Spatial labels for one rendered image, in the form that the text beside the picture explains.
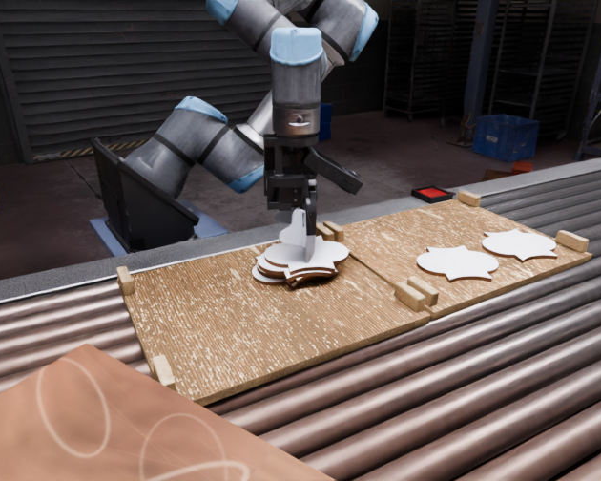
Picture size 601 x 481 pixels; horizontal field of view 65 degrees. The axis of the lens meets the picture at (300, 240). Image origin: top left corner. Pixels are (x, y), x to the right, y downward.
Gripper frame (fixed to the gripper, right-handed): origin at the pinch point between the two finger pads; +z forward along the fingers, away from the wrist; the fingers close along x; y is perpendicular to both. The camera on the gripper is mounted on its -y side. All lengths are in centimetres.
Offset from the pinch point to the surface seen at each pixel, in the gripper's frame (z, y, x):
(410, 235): 4.3, -23.9, -11.7
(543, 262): 4.4, -44.2, 3.6
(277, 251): 0.6, 5.4, 0.1
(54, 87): 23, 178, -433
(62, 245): 96, 123, -220
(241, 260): 4.8, 11.5, -5.7
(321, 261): 0.7, -1.8, 4.8
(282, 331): 5.2, 6.4, 17.6
